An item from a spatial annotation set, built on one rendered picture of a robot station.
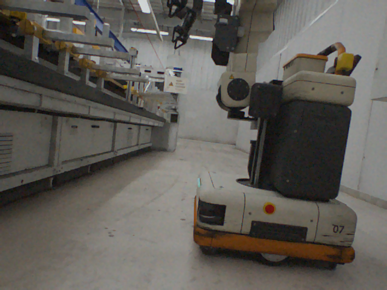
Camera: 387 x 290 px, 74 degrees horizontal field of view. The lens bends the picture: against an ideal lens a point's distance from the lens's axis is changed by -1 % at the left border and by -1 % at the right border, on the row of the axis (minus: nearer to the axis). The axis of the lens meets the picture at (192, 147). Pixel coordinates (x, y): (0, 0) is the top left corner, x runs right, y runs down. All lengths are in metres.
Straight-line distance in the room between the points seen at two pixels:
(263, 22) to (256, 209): 0.85
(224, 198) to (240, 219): 0.11
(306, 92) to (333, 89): 0.11
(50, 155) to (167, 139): 4.05
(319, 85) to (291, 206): 0.50
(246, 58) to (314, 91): 0.34
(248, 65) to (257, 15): 0.25
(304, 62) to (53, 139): 1.54
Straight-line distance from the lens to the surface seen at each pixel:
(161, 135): 5.75
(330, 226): 1.20
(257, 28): 1.36
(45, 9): 1.00
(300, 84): 1.15
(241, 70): 1.26
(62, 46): 1.45
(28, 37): 1.26
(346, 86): 1.23
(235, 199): 1.06
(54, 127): 1.89
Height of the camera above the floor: 0.51
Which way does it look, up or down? 3 degrees down
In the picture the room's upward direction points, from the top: 7 degrees clockwise
